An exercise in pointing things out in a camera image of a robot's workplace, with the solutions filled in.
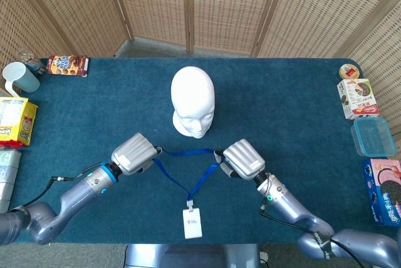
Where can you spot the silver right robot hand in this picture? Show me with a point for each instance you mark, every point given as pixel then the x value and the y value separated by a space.
pixel 242 160

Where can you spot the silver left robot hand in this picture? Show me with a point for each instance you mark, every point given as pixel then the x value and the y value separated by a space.
pixel 134 153

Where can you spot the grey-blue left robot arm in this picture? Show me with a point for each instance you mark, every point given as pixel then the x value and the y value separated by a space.
pixel 72 196

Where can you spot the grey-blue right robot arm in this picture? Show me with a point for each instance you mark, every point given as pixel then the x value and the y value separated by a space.
pixel 291 208

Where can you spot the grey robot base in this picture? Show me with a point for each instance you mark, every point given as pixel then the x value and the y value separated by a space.
pixel 194 260

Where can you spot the white foam mannequin head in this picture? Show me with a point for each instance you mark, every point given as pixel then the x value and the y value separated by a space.
pixel 192 99

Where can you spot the teal table cloth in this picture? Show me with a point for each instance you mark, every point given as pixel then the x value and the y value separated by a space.
pixel 109 108

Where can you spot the brown cookie box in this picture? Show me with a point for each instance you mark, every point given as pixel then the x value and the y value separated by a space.
pixel 65 65

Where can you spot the yellow food box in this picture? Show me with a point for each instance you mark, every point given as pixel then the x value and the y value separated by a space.
pixel 15 117

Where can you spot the pale green tissue pack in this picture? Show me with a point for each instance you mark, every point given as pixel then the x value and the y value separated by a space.
pixel 7 174

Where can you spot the white chocolate snack box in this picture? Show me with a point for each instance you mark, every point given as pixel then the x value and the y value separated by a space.
pixel 357 99

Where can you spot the clear blue-rimmed plastic container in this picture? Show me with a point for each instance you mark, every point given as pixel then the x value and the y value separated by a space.
pixel 372 136

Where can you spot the white and blue pitcher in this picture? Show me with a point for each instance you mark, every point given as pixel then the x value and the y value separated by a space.
pixel 25 78

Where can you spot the small round orange tin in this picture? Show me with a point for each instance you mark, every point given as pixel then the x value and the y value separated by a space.
pixel 349 71

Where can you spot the blue and pink cookie box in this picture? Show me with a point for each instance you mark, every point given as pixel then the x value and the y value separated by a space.
pixel 382 186

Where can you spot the clear glass cup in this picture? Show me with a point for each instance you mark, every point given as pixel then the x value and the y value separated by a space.
pixel 26 56

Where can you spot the rattan folding screen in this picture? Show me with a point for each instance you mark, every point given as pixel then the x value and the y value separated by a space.
pixel 156 5

